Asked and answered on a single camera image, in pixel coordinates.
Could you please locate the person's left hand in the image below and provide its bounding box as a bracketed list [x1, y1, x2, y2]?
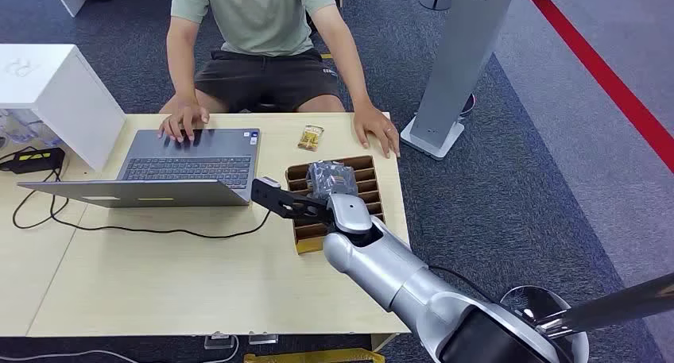
[352, 104, 401, 159]

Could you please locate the person's right hand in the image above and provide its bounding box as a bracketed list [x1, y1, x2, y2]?
[157, 102, 211, 145]

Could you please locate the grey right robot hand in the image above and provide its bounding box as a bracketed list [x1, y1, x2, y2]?
[307, 160, 374, 235]

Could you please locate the person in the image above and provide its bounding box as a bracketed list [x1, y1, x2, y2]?
[157, 0, 401, 159]

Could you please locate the brown cardboard slotted organizer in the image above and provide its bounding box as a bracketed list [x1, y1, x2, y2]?
[285, 155, 386, 255]

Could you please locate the grey laptop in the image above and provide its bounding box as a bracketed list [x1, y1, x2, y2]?
[17, 128, 261, 209]

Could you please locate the yellow snack packet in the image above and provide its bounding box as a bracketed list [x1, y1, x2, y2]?
[297, 124, 325, 153]

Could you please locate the grey pillar stand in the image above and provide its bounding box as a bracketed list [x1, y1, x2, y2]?
[400, 0, 521, 162]

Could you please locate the white box cabinet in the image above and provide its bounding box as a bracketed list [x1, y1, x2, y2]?
[0, 44, 127, 172]

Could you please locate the clear plastic desk clip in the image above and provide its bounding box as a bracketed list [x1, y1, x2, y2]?
[247, 331, 280, 346]
[203, 331, 236, 350]

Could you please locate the black power adapter yellow label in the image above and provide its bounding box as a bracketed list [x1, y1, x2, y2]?
[8, 147, 66, 176]

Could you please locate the clear plastic container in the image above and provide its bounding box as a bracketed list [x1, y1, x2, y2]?
[0, 107, 65, 153]

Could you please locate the chrome dome base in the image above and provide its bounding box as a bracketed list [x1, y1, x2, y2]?
[500, 285, 591, 363]

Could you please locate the red barrier belt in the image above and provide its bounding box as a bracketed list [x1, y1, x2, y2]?
[519, 0, 674, 175]

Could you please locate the black pole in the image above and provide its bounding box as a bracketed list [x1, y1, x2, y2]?
[536, 272, 674, 337]

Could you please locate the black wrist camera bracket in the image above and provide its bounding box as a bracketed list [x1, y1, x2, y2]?
[250, 176, 331, 221]

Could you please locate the black power cable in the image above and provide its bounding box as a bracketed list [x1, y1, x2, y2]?
[0, 148, 273, 241]

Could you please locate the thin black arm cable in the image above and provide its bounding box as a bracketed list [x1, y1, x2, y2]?
[428, 265, 499, 304]

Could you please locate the yellow bracket under desk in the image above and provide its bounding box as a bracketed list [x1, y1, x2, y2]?
[242, 348, 386, 363]

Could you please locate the white cable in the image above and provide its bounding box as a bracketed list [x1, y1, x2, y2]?
[0, 335, 241, 363]

